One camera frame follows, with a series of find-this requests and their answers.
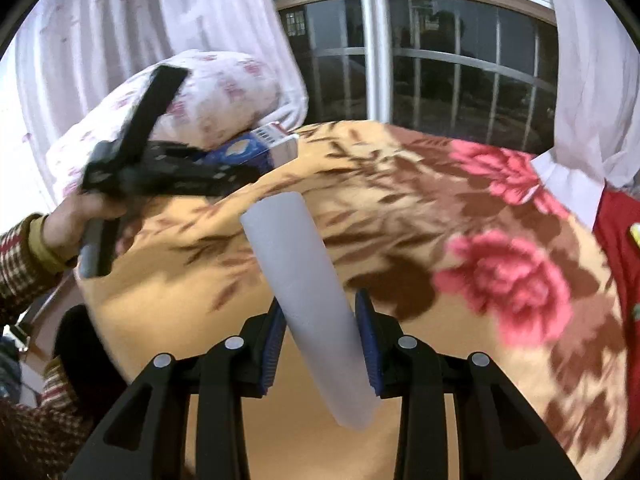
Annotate floral fleece blanket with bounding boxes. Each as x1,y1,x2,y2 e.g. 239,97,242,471
75,120,632,480

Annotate person's plaid clothing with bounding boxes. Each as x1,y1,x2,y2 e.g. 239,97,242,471
0,360,96,480

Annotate metal window grille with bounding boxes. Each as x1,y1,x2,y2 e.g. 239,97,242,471
279,0,560,153

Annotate white cloth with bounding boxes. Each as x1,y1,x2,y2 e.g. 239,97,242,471
531,152,608,227

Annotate blue and white carton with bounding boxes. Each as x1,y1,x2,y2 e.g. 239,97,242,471
200,122,300,173

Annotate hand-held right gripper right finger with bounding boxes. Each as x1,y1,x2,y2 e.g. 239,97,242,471
354,290,583,480

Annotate person's left hand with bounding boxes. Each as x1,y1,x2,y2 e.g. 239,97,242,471
42,191,128,261

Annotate plain white curtain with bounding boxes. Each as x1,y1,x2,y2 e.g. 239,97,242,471
542,0,640,188

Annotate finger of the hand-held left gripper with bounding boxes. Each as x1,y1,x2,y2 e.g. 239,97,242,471
142,142,262,198
119,65,190,161

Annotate pink floral pillow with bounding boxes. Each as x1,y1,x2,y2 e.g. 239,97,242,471
46,50,281,201

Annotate white window frame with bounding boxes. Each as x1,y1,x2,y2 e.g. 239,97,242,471
262,0,558,123

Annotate red cloth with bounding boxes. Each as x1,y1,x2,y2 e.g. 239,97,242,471
592,187,640,361

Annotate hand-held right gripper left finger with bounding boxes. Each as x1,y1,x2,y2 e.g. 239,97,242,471
65,297,288,480

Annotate person's left forearm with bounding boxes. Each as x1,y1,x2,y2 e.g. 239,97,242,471
0,214,76,306

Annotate white plastic tube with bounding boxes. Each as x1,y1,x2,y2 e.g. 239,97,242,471
240,192,377,432

